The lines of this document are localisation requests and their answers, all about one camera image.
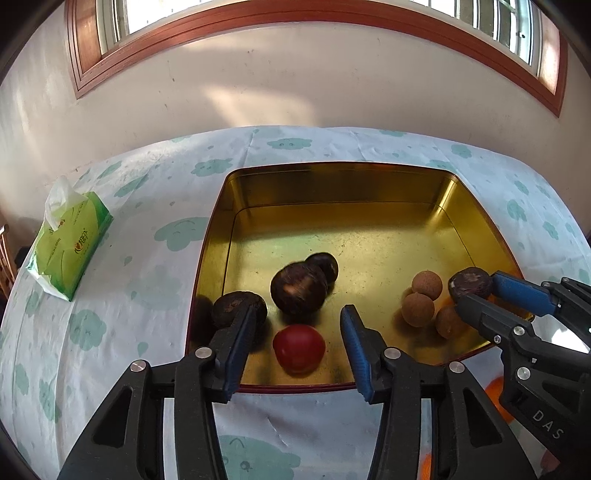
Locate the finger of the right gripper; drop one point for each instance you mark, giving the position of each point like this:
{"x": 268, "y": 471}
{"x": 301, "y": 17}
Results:
{"x": 568, "y": 300}
{"x": 516, "y": 335}

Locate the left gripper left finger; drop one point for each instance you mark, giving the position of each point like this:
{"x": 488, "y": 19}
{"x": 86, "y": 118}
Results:
{"x": 124, "y": 439}

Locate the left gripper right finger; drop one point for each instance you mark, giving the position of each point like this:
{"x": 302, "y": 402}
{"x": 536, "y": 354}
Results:
{"x": 470, "y": 439}

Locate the small dark wrinkled fruit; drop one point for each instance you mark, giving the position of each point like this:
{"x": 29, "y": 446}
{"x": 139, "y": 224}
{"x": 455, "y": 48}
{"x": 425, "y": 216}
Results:
{"x": 470, "y": 281}

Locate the brown longan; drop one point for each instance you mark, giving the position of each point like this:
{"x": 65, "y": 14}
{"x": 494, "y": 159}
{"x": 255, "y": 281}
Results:
{"x": 418, "y": 310}
{"x": 449, "y": 324}
{"x": 428, "y": 283}

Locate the brown longan back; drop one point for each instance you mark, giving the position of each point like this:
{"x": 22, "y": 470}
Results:
{"x": 428, "y": 283}

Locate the large dark wrinkled fruit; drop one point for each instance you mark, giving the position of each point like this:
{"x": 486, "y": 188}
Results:
{"x": 226, "y": 307}

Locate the red cherry tomato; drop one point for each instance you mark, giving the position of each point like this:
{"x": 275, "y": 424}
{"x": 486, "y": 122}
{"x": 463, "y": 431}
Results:
{"x": 299, "y": 349}

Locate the dark round plum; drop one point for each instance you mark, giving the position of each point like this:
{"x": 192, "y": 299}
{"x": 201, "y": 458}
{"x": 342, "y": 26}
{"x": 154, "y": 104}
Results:
{"x": 329, "y": 266}

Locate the small orange kumquat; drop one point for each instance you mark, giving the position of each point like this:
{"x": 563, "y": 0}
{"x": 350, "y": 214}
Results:
{"x": 448, "y": 302}

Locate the person's right hand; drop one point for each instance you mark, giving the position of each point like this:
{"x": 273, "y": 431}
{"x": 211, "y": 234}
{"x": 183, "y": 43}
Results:
{"x": 548, "y": 463}

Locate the cloud pattern tablecloth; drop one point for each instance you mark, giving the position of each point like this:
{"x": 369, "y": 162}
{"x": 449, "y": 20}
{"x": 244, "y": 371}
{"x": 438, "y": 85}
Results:
{"x": 59, "y": 359}

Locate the wooden chair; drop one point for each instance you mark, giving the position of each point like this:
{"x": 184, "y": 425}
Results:
{"x": 8, "y": 269}

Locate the green tissue pack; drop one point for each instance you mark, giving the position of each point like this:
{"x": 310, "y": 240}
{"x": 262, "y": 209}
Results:
{"x": 73, "y": 225}

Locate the red gold toffee tin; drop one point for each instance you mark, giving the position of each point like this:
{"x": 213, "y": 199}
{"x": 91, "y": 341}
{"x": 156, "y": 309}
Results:
{"x": 383, "y": 224}

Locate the wooden window frame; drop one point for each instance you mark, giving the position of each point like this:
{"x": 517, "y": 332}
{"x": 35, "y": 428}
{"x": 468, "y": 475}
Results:
{"x": 306, "y": 44}

